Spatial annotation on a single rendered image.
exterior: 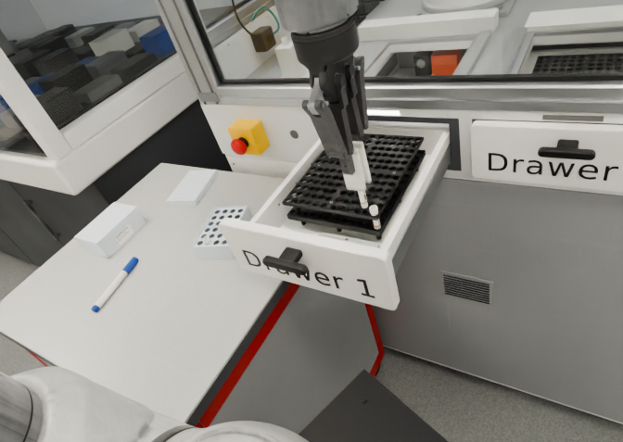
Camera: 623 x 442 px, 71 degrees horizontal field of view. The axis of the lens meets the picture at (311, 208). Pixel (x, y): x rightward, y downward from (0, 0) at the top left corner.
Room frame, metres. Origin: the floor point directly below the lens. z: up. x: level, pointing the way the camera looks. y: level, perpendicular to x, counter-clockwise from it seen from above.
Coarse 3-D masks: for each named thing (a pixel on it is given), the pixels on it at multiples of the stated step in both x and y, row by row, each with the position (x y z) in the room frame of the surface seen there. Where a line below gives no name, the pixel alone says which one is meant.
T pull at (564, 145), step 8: (560, 144) 0.50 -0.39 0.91; (568, 144) 0.50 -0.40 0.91; (576, 144) 0.49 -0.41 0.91; (544, 152) 0.50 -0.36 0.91; (552, 152) 0.49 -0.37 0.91; (560, 152) 0.49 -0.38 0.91; (568, 152) 0.48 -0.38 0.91; (576, 152) 0.47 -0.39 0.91; (584, 152) 0.47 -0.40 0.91; (592, 152) 0.46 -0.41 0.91
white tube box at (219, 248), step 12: (216, 216) 0.78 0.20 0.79; (228, 216) 0.77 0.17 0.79; (240, 216) 0.75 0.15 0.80; (252, 216) 0.78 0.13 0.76; (204, 228) 0.75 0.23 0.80; (216, 228) 0.74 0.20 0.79; (216, 240) 0.70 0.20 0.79; (204, 252) 0.69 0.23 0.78; (216, 252) 0.68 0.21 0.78; (228, 252) 0.67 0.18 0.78
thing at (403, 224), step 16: (368, 128) 0.77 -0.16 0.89; (384, 128) 0.74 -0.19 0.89; (400, 128) 0.72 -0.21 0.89; (416, 128) 0.70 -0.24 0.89; (432, 128) 0.68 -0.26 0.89; (448, 128) 0.67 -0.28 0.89; (320, 144) 0.76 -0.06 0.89; (432, 144) 0.68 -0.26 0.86; (448, 144) 0.65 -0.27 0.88; (304, 160) 0.72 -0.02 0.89; (432, 160) 0.59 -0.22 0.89; (448, 160) 0.63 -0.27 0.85; (288, 176) 0.68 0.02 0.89; (416, 176) 0.64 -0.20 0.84; (432, 176) 0.57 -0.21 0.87; (288, 192) 0.66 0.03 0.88; (416, 192) 0.52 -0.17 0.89; (432, 192) 0.56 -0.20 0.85; (272, 208) 0.62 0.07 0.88; (288, 208) 0.65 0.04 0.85; (400, 208) 0.56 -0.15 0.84; (416, 208) 0.51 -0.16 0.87; (272, 224) 0.61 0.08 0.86; (288, 224) 0.62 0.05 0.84; (400, 224) 0.47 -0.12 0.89; (416, 224) 0.50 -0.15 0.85; (368, 240) 0.52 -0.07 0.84; (384, 240) 0.50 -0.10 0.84; (400, 240) 0.46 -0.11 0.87; (400, 256) 0.45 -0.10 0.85
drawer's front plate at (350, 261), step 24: (240, 240) 0.54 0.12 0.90; (264, 240) 0.51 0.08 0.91; (288, 240) 0.48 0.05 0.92; (312, 240) 0.46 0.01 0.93; (336, 240) 0.44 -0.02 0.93; (240, 264) 0.57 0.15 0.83; (312, 264) 0.46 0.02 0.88; (336, 264) 0.43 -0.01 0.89; (360, 264) 0.40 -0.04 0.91; (384, 264) 0.38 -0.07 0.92; (336, 288) 0.44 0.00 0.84; (360, 288) 0.41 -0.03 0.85; (384, 288) 0.39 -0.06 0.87
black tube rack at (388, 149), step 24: (384, 144) 0.69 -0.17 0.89; (408, 144) 0.66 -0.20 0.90; (312, 168) 0.68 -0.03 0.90; (336, 168) 0.65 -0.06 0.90; (384, 168) 0.61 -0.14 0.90; (408, 168) 0.62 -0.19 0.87; (312, 192) 0.60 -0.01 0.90; (336, 192) 0.62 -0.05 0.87; (384, 192) 0.55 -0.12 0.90; (288, 216) 0.60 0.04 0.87; (312, 216) 0.58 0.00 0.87; (336, 216) 0.56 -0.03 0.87; (384, 216) 0.52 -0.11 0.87
